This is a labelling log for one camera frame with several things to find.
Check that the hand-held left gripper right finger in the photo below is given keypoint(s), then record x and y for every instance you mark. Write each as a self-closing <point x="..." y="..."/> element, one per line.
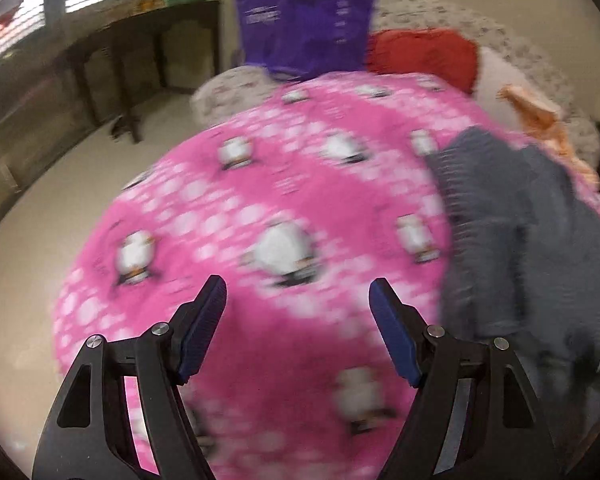
<point x="395" y="330"/>

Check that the floral sofa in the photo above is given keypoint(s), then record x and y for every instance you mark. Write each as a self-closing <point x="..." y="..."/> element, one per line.
<point x="505" y="30"/>

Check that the dark wooden table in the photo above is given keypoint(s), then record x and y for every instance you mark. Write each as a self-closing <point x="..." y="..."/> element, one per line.
<point x="145" y="22"/>

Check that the purple tote bag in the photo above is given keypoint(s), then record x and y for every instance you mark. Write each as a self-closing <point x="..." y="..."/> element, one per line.
<point x="300" y="20"/>

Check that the orange fringed scarf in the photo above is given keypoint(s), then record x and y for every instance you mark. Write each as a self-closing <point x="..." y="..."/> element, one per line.
<point x="545" y="115"/>

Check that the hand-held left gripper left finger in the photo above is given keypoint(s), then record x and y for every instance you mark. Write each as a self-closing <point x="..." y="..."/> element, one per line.
<point x="202" y="330"/>

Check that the white pillow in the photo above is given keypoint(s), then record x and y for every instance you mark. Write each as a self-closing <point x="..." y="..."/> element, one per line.
<point x="495" y="80"/>

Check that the red fringed pillow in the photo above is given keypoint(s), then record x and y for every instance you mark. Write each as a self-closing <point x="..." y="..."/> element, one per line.
<point x="425" y="55"/>

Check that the pink penguin print blanket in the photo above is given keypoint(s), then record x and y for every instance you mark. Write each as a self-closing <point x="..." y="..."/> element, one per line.
<point x="290" y="180"/>

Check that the grey striped garment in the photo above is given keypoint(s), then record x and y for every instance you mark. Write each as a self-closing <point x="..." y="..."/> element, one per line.
<point x="530" y="240"/>

